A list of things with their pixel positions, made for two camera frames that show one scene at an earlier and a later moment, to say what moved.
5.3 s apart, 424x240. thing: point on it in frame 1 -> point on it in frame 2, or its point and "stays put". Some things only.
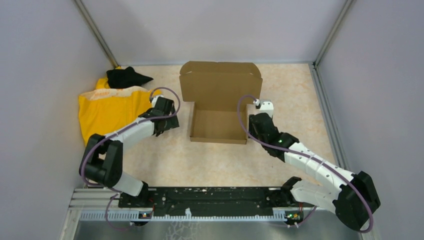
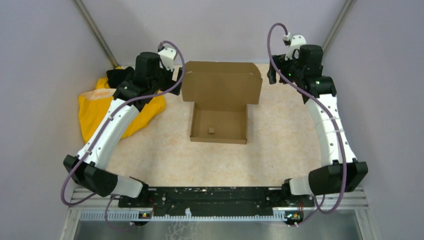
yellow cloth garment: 103,110 stays put
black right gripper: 252,129 -> 281,60
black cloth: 120,78 stays put
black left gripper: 172,122 -> 170,82
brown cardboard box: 213,88 stays put
